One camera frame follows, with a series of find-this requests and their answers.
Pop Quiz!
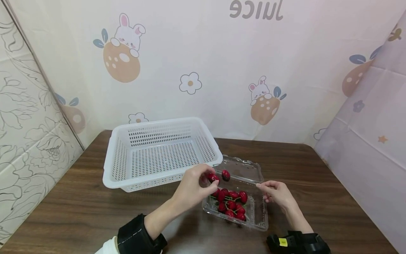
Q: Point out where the person's left hand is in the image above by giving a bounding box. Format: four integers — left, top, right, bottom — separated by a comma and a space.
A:
171, 164, 220, 216

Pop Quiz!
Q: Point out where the person's right hand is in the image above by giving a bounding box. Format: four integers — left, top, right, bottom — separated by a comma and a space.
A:
256, 181, 299, 213

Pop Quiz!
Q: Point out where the clear plastic clamshell container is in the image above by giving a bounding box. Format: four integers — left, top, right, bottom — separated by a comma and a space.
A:
202, 155, 269, 231

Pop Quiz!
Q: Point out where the person's right forearm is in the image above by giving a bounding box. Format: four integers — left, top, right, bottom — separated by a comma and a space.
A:
284, 204, 314, 235

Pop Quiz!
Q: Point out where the person's left forearm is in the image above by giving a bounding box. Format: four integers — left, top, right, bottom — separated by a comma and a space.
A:
95, 200, 181, 254

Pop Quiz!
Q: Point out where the pile of red cherries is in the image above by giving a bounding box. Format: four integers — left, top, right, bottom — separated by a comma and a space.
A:
210, 188, 248, 222

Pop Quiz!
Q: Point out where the white plastic perforated basket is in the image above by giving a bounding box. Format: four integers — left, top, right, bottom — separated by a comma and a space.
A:
102, 117, 223, 193

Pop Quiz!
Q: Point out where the black wrist band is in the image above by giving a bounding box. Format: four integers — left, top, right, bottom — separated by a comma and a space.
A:
266, 231, 331, 254
117, 213, 168, 254

